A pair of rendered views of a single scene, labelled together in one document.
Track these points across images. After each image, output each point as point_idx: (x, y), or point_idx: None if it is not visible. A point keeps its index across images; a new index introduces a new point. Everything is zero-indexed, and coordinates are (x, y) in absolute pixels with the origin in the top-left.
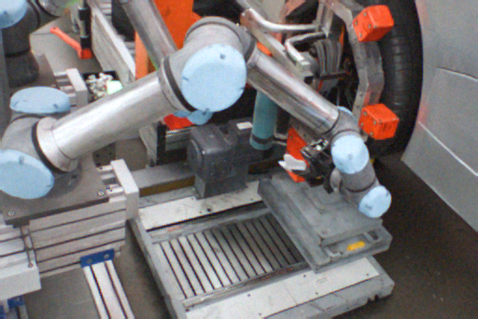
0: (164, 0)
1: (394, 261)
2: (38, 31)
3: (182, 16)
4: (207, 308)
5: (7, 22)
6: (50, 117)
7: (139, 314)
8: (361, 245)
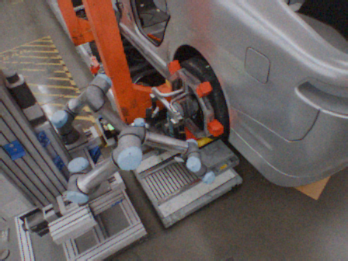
0: (120, 88)
1: (243, 167)
2: (82, 86)
3: (130, 91)
4: (166, 203)
5: (61, 124)
6: (81, 172)
7: (141, 208)
8: (225, 166)
